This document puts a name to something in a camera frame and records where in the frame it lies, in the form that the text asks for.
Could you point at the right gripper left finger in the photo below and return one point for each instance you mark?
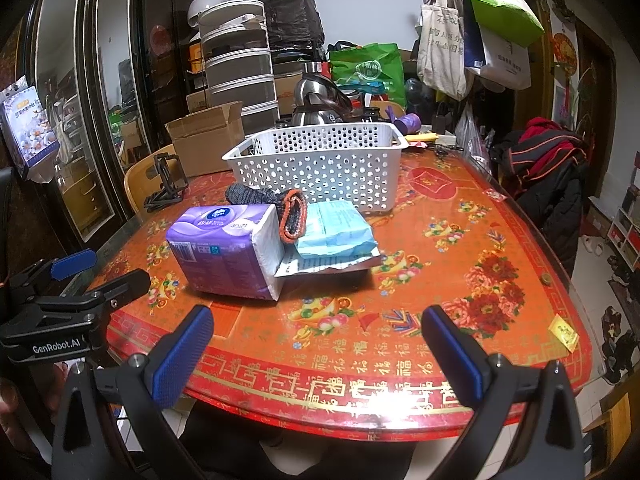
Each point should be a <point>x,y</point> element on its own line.
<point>110,422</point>

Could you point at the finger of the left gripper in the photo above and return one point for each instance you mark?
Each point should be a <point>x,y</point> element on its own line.
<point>125,289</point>
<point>42,275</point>

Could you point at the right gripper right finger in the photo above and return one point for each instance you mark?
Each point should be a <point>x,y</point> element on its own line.
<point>548,442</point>

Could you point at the purple tissue pack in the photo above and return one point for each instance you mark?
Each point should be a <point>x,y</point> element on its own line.
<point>229,250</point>

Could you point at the white printed plastic package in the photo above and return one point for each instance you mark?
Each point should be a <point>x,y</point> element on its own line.
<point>294,264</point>

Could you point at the light blue mask pack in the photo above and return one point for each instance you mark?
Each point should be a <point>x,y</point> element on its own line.
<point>335,229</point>

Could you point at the person's left hand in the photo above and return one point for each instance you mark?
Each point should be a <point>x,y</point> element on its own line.
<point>29,406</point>

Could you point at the yellow wooden chair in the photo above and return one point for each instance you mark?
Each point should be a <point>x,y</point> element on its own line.
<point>137,186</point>

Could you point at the black folding phone stand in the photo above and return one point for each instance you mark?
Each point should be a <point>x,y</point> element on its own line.
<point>173,182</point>

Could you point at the open cardboard box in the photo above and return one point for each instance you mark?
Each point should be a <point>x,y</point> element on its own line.
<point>200,139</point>

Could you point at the red floral tablecloth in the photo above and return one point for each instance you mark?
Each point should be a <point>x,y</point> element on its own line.
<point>343,354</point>

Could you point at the red black striped jacket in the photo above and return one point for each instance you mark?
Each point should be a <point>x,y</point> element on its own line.
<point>541,168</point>

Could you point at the dark glass door cabinet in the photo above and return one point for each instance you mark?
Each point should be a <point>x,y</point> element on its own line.
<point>110,75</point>

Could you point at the white perforated plastic basket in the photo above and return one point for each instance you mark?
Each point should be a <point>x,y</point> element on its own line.
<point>354,161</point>

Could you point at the stacked mesh food cover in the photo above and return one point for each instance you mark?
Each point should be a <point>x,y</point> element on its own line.
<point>238,63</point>

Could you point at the stainless steel gourd kettle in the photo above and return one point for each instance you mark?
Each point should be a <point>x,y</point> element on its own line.
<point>318,101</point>

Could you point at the purple plastic cup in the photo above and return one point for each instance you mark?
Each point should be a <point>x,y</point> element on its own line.
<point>406,124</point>

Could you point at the black garbage bag bundle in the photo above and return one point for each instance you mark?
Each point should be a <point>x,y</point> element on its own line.
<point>293,24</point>

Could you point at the white blue hanging bag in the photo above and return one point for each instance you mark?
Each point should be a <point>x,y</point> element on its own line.
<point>491,57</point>

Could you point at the green shopping bag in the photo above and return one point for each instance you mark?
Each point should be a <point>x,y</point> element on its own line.
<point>377,64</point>

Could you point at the beige canvas tote bag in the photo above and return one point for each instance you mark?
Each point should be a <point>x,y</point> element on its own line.
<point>440,63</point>

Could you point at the lime green hanging bag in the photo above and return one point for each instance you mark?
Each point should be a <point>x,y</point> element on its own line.
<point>512,20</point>

